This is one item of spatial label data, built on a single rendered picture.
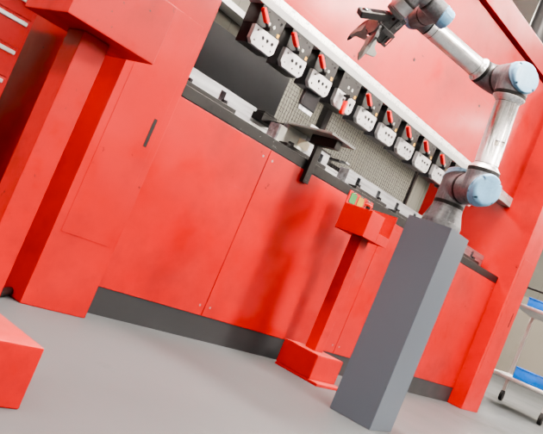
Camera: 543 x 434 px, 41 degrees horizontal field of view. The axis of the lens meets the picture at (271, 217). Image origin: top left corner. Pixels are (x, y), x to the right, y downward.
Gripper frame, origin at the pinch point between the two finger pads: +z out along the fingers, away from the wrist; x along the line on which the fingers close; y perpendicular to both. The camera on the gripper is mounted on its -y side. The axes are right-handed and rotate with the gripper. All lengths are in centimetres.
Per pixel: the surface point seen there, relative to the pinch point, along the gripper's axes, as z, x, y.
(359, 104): 29, 61, 61
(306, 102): 40, 46, 31
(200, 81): 50, 19, -25
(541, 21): -59, 179, 192
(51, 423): 58, -144, -73
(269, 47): 28.8, 39.1, -3.9
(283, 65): 31, 40, 7
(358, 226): 56, 1, 67
